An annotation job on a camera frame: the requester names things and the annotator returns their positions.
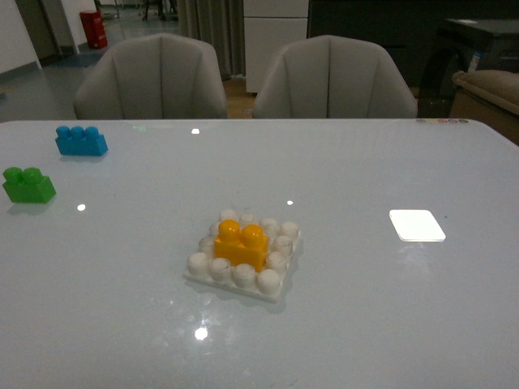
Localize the yellow toy block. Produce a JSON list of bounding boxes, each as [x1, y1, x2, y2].
[[214, 220, 268, 272]]

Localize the blue toy block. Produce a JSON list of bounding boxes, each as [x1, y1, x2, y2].
[[55, 126, 109, 156]]

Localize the green toy block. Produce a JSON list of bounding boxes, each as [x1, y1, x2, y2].
[[2, 167, 56, 203]]

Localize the grey right armchair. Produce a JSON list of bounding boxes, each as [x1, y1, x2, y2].
[[253, 35, 418, 119]]

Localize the grey armchair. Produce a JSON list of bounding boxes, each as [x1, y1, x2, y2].
[[253, 35, 418, 119], [73, 33, 227, 120]]

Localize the grey left armchair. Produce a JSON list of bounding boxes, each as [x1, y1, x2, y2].
[[73, 33, 227, 120]]

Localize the white drawer cabinet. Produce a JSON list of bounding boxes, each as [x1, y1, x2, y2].
[[243, 0, 309, 93]]

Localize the grey curtain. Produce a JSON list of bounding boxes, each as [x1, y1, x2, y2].
[[177, 0, 246, 79]]

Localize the coloured sticker strip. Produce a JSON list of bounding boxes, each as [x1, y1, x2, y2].
[[416, 118, 470, 125]]

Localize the dark kitchen counter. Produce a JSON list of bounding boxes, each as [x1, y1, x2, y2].
[[308, 1, 518, 87]]

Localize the red fire box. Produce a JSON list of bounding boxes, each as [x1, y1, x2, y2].
[[79, 11, 108, 49]]

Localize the brown sofa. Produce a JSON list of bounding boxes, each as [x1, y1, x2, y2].
[[449, 70, 519, 145]]

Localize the white studded base plate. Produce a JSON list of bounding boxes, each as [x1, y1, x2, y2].
[[183, 209, 301, 302]]

